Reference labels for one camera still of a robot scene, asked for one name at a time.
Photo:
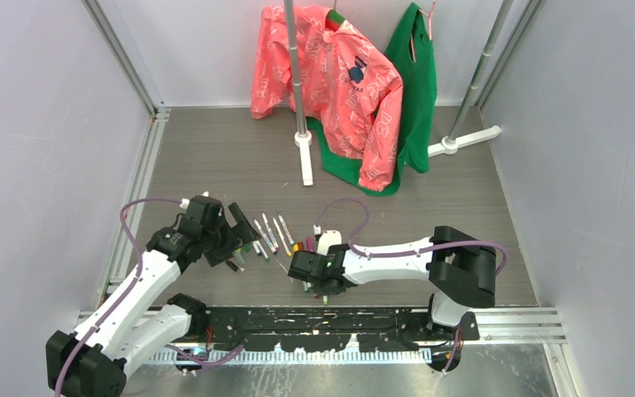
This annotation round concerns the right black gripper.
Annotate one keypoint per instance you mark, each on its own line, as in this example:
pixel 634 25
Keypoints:
pixel 319 289

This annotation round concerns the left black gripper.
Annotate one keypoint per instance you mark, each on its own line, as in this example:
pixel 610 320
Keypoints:
pixel 241 231

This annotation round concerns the black pen cap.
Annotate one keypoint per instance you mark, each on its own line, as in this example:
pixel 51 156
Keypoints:
pixel 232 266

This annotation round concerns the blue cap marker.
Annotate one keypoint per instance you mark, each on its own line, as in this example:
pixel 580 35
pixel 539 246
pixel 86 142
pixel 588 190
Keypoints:
pixel 269 230

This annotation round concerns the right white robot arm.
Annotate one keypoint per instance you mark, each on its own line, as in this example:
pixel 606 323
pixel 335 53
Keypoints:
pixel 462 269

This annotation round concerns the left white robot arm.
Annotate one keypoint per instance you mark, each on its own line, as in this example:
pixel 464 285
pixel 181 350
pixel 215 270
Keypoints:
pixel 100 354

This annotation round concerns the left rack pole with foot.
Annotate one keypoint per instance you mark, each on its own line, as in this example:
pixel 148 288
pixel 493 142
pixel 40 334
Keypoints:
pixel 302 137

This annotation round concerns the rack pole with foot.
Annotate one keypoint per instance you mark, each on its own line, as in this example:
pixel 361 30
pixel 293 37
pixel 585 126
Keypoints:
pixel 302 137
pixel 455 140

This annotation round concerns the pink patterned jacket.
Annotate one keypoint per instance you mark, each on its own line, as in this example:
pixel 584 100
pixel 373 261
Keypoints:
pixel 348 85

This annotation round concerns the right rack pole with foot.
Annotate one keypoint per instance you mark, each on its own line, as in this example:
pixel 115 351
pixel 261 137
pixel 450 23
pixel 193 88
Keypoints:
pixel 455 140

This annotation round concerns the green garment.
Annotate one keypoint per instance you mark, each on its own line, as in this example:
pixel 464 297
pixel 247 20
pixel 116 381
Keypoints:
pixel 411 52

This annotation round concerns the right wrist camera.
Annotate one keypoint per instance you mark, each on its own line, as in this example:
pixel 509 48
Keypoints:
pixel 325 239

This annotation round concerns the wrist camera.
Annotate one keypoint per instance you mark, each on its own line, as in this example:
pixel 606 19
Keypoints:
pixel 325 239
pixel 199 198

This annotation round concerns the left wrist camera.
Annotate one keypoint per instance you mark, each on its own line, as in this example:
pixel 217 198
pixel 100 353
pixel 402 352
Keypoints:
pixel 199 198

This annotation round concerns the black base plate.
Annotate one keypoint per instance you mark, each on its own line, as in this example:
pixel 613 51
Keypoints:
pixel 326 329

